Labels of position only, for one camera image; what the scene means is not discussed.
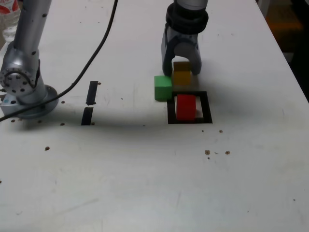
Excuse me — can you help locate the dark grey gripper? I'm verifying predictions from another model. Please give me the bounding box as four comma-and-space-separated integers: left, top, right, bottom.
161, 24, 202, 76

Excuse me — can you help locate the yellow cube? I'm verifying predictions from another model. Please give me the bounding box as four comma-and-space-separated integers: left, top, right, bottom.
172, 61, 192, 86

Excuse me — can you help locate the green cube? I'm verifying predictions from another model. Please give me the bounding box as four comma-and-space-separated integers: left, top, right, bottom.
154, 75, 172, 102

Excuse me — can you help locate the red cube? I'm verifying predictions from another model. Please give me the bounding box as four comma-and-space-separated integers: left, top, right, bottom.
175, 94, 197, 121

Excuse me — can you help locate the black tape square outline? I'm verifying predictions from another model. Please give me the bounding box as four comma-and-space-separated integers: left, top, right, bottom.
167, 91, 213, 124

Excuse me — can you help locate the black tape strip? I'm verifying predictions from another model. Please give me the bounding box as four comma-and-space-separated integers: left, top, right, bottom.
81, 81, 101, 126

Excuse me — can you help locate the clear plastic water bottle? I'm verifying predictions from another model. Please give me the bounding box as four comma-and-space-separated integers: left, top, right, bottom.
0, 0, 22, 43

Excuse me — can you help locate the thick black cable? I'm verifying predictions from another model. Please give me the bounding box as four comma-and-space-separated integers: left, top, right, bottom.
0, 0, 119, 121

